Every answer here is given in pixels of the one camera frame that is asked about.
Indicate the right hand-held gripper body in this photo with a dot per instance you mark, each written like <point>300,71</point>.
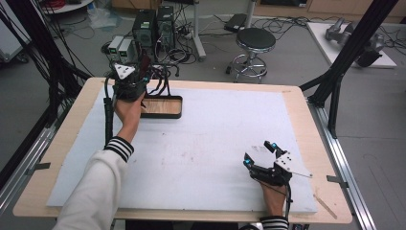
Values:
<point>281,171</point>

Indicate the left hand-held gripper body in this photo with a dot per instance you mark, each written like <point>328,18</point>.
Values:
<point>127,89</point>

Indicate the black rack with wooden base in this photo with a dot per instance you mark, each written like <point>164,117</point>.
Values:
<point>162,107</point>

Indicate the person's left hand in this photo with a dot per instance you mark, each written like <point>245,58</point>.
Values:
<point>129,113</point>

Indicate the person's right hand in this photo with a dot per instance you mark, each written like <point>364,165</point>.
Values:
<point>274,198</point>

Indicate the silver power supply box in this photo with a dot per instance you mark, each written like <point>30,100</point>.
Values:
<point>115,44</point>
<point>126,49</point>

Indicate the black computer tower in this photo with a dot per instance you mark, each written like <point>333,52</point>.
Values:
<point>166,24</point>
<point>145,28</point>

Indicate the thin wooden stick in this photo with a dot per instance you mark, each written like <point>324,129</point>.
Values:
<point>325,206</point>

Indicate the white foam board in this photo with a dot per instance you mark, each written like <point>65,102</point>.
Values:
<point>191,159</point>

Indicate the clear plastic bag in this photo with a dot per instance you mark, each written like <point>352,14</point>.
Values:
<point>103,17</point>

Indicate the white round table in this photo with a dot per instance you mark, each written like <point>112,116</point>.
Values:
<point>67,6</point>

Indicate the flat black box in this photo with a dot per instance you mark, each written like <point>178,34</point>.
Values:
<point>235,22</point>

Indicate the black round stool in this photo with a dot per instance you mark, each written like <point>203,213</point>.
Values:
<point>255,41</point>

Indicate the white floor board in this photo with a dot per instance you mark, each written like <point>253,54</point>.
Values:
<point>322,38</point>

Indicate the white panel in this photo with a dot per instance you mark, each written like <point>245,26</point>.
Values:
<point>11,38</point>

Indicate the beige cabinets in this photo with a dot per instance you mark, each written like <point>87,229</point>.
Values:
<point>351,8</point>

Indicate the grey metal bracket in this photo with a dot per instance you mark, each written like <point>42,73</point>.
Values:
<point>337,181</point>
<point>37,167</point>

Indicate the aluminium rail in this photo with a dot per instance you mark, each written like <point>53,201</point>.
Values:
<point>25,153</point>
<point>344,159</point>

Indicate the black metal frame post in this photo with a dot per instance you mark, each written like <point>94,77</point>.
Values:
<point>38,48</point>
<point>351,48</point>

